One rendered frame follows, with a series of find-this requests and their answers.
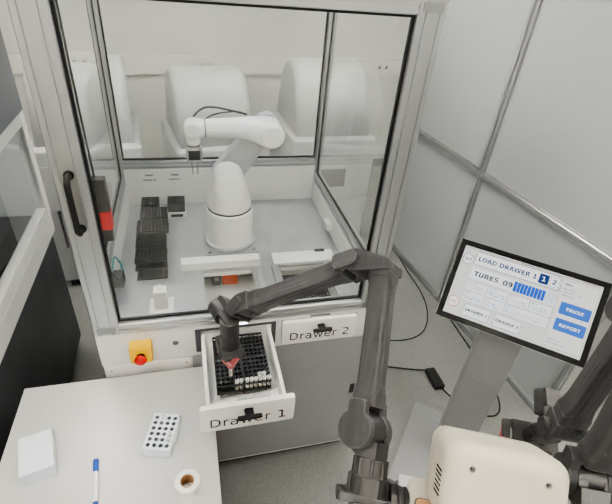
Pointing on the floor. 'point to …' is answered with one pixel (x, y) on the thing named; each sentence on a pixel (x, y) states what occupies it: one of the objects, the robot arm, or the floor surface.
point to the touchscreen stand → (480, 363)
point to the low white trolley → (112, 441)
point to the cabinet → (300, 358)
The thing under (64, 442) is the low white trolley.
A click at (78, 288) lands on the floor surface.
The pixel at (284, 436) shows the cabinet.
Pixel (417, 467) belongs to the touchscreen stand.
